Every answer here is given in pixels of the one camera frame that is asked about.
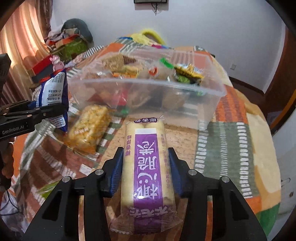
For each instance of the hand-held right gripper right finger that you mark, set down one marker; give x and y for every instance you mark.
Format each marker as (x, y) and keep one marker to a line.
(174, 169)

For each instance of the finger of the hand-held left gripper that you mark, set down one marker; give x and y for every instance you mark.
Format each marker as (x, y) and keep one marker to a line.
(16, 105)
(50, 111)

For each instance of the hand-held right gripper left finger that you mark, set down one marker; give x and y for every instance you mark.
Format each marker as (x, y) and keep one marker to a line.
(116, 169)

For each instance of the blue white snack bag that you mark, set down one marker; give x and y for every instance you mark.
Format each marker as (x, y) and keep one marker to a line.
(54, 92)

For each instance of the purple label cracker pack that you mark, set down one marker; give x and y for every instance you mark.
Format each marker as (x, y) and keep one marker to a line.
(145, 173)

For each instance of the yellow corn puff pack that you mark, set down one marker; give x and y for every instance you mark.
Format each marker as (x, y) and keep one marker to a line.
(89, 128)

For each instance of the red snack packet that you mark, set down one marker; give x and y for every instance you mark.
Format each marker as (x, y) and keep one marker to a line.
(118, 98)

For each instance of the clear plastic container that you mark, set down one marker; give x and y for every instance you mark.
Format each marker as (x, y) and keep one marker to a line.
(208, 97)

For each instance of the square brown biscuit pack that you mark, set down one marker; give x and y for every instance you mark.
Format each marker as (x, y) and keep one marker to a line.
(113, 61)

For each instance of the small brown biscuit pack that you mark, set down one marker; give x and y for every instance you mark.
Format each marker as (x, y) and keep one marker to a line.
(129, 70)

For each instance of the green jelly cup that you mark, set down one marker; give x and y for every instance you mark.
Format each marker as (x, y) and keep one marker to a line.
(182, 79)

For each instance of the brown cake bar pack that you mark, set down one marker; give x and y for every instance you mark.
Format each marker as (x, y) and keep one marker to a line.
(130, 59)

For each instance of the yellow green snack packet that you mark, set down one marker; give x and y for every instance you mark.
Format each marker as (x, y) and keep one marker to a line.
(188, 71)

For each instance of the clear candy with green end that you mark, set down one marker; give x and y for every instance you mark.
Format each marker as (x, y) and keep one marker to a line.
(153, 70)

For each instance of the person's left hand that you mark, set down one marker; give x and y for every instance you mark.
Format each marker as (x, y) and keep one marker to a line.
(8, 160)

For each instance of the dark blue box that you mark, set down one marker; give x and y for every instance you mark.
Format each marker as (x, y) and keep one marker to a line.
(44, 75)

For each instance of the red box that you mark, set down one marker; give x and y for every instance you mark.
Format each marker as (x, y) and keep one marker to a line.
(42, 64)

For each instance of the pink toy rabbit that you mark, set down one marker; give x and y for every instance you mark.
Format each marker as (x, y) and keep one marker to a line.
(57, 63)

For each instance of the orange striped patchwork blanket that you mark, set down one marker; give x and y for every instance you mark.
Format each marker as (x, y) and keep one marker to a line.
(231, 139)

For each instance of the orange striped curtain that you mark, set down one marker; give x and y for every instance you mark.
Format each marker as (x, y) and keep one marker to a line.
(20, 39)

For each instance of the green bag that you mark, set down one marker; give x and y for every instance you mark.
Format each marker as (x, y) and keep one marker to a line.
(74, 47)

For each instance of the green plastic wrapper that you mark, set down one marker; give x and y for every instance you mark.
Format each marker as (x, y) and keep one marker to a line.
(47, 190)

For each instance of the pile of paper boxes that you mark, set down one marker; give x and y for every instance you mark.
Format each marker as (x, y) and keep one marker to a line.
(57, 40)

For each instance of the grey cushion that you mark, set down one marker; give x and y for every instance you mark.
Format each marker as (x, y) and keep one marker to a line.
(78, 25)

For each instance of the white sliding wardrobe door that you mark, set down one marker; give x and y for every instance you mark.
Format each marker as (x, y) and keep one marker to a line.
(286, 157)

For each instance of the yellow plush cushion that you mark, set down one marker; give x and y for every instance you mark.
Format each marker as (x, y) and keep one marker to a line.
(143, 37)

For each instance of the brown wooden door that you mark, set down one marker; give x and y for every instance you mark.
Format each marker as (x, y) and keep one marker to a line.
(284, 81)

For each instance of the white wall socket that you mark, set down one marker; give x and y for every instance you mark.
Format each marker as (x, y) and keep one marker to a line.
(233, 67)

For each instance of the small black wall monitor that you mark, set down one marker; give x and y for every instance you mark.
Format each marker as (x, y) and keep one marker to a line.
(150, 1)

